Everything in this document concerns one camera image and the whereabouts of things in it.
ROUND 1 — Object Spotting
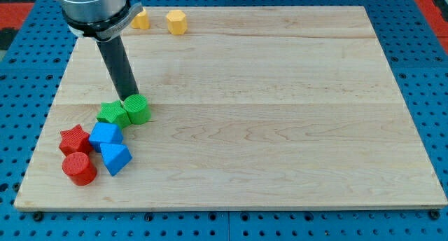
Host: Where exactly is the red star block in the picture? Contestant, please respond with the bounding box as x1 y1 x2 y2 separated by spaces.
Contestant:
59 124 94 156

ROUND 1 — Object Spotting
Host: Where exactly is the yellow hexagon block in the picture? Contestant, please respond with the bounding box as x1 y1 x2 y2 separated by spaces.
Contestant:
166 10 188 35

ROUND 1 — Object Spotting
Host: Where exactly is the blue cube block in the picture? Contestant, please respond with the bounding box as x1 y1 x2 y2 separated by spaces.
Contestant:
89 122 123 153

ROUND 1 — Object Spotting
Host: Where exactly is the green cylinder block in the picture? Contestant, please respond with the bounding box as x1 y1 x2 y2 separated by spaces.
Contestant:
123 94 151 125

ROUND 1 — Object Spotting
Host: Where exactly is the light wooden board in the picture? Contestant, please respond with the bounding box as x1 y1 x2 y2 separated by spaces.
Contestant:
15 6 447 212

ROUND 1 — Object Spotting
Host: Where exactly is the green star block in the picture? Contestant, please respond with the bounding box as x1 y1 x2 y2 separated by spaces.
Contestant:
97 100 131 130

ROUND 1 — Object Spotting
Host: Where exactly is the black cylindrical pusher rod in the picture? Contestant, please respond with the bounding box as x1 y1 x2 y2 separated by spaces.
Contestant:
97 36 139 101

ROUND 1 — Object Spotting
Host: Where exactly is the yellow heart block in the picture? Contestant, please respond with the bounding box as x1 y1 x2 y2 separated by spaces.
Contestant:
131 8 151 29

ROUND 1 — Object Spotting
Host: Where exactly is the red cylinder block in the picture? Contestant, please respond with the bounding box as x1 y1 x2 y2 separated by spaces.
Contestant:
62 152 97 186

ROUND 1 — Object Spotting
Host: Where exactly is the blue triangular prism block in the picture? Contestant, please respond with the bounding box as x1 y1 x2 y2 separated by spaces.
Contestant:
100 143 132 177

